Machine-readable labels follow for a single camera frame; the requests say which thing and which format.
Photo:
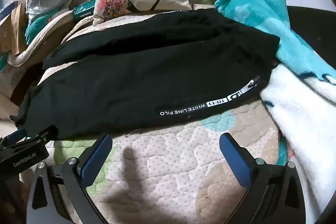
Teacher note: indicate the teal cloth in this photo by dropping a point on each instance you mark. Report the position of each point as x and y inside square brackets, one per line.
[34, 27]

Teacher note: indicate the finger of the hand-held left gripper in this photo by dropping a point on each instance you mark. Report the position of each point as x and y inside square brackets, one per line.
[15, 135]
[43, 134]

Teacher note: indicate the quilted patterned bedspread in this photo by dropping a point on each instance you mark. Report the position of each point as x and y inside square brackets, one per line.
[170, 161]

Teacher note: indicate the cardboard box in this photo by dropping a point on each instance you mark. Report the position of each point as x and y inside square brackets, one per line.
[13, 27]

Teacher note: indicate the teal and white fleece blanket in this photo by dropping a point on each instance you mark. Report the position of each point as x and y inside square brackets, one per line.
[302, 121]

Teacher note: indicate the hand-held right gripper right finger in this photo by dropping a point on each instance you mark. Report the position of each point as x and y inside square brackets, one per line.
[235, 161]

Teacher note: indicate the teal box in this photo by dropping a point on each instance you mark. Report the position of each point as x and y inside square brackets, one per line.
[84, 10]

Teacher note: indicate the beige padded mat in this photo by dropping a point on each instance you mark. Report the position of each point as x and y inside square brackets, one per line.
[44, 37]

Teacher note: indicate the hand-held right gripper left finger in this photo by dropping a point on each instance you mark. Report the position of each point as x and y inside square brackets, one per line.
[95, 158]

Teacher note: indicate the black pants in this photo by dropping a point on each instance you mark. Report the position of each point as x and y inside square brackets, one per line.
[131, 69]

